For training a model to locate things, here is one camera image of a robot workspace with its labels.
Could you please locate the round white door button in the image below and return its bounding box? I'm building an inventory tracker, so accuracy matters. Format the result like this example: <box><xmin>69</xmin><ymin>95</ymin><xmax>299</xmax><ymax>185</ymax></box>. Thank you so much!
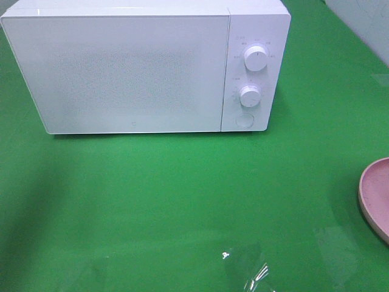
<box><xmin>235</xmin><ymin>113</ymin><xmax>255</xmax><ymax>128</ymax></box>

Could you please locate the white microwave knob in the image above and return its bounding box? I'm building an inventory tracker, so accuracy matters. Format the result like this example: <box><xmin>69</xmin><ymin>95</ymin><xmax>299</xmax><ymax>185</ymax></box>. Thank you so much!
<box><xmin>243</xmin><ymin>44</ymin><xmax>269</xmax><ymax>72</ymax></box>
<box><xmin>239</xmin><ymin>85</ymin><xmax>262</xmax><ymax>108</ymax></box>

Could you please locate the pink round plate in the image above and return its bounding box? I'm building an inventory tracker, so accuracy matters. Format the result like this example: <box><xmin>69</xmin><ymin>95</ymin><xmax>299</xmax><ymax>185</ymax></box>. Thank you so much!
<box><xmin>358</xmin><ymin>157</ymin><xmax>388</xmax><ymax>245</ymax></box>

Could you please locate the white microwave door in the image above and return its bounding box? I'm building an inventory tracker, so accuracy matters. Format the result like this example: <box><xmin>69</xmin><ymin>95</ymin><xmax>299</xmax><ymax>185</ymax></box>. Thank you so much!
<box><xmin>2</xmin><ymin>15</ymin><xmax>229</xmax><ymax>134</ymax></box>

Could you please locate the white microwave oven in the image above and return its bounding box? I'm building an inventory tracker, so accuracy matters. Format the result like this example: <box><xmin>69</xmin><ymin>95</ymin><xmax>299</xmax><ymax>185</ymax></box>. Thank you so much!
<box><xmin>1</xmin><ymin>1</ymin><xmax>291</xmax><ymax>132</ymax></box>

